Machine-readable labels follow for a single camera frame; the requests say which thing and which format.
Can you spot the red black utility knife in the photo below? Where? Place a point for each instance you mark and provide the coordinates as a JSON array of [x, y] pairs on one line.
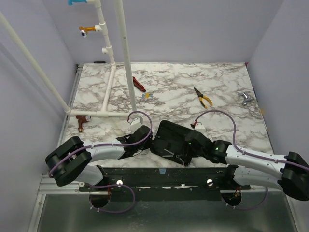
[[139, 86]]

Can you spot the blue tap on pipe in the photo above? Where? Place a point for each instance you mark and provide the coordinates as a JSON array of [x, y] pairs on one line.
[[71, 2]]

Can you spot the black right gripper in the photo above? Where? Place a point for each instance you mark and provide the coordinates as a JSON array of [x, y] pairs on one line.
[[180, 144]]

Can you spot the white PVC pipe frame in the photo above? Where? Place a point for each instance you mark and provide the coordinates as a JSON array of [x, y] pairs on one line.
[[108, 49]]

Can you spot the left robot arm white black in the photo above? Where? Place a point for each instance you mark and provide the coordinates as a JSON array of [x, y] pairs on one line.
[[71, 161]]

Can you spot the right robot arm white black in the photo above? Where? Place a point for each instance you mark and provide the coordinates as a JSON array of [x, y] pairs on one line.
[[288, 173]]

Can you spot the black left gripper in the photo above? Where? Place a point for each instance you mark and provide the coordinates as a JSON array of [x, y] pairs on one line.
[[148, 145]]

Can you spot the brown brass valve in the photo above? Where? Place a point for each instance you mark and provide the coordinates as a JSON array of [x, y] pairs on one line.
[[81, 120]]

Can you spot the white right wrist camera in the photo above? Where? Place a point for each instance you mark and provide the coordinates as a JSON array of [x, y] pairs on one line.
[[198, 126]]

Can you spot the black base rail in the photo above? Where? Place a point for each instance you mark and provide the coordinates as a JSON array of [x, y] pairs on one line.
[[166, 184]]

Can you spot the orange tap on pipe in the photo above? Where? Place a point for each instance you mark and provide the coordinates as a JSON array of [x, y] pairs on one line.
[[85, 30]]

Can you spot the silver thinning scissors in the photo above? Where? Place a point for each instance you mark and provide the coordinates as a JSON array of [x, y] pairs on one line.
[[175, 158]]

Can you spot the black zip tool case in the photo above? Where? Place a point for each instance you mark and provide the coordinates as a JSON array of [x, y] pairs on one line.
[[169, 136]]

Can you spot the yellow handled pliers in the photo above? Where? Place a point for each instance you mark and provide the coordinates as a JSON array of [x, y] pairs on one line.
[[202, 97]]

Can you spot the chrome faucet tap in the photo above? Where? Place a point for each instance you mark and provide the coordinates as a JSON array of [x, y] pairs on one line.
[[246, 98]]

